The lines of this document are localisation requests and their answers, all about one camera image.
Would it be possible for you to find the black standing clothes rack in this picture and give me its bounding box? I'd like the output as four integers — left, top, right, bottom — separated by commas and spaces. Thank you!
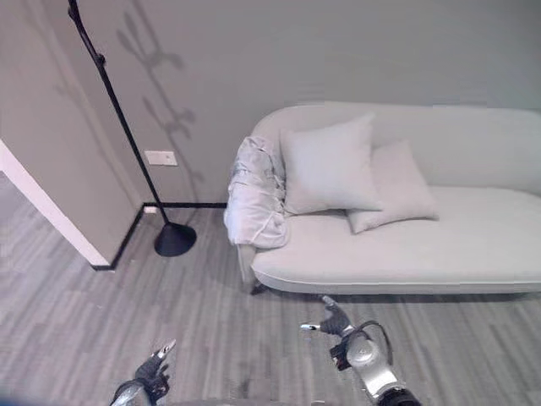
66, 0, 198, 257

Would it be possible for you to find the light grey sofa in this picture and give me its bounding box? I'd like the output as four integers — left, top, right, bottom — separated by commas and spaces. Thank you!
238, 102, 541, 296

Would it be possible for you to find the small light grey cushion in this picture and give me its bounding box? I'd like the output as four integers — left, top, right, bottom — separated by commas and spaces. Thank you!
347, 140, 440, 235

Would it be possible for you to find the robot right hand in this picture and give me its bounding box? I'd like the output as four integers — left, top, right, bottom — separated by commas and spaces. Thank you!
299, 294, 354, 339

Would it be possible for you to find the large light grey cushion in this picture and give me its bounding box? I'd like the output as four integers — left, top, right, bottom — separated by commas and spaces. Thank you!
279, 112, 385, 215

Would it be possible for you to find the white wall socket plate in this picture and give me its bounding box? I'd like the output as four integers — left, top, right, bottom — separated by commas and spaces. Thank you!
144, 150, 178, 167

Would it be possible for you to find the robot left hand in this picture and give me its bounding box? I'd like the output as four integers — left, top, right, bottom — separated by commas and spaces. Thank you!
134, 338, 178, 393

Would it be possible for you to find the white grey patterned garment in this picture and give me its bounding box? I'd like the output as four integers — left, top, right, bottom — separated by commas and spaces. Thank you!
223, 134, 291, 250

